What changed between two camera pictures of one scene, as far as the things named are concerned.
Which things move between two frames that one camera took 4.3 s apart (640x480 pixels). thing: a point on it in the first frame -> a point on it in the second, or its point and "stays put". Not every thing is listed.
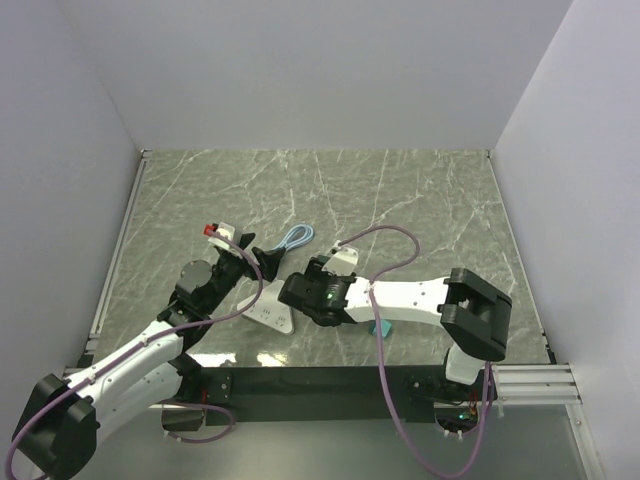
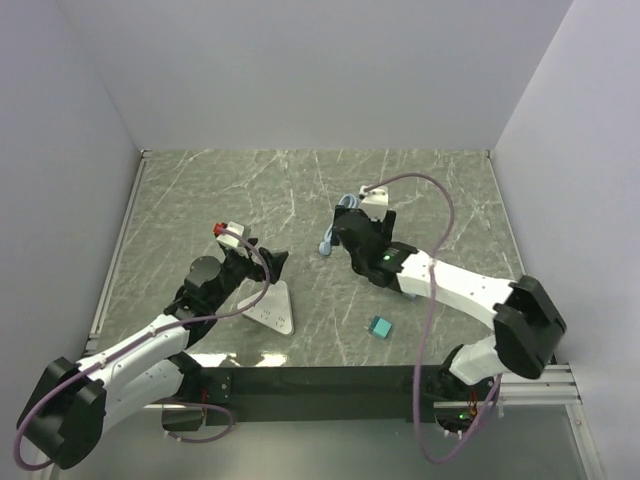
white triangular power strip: x=270 y=310 stays put
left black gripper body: x=228 y=270 stays put
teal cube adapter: x=386 y=327 stays put
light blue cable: x=298 y=236 -> x=349 y=200
